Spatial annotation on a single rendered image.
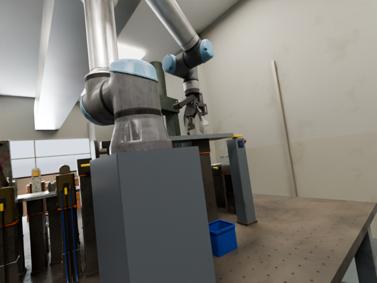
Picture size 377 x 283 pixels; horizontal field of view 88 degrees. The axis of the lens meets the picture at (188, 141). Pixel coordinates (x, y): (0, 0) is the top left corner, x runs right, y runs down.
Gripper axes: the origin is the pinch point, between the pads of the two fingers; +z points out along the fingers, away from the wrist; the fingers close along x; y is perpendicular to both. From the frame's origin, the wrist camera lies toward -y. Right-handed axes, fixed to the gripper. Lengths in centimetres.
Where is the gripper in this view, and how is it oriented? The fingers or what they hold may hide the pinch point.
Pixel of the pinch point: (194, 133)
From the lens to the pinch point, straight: 89.8
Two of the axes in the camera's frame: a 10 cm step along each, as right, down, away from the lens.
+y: 7.4, -0.4, 6.7
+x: -6.6, 1.4, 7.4
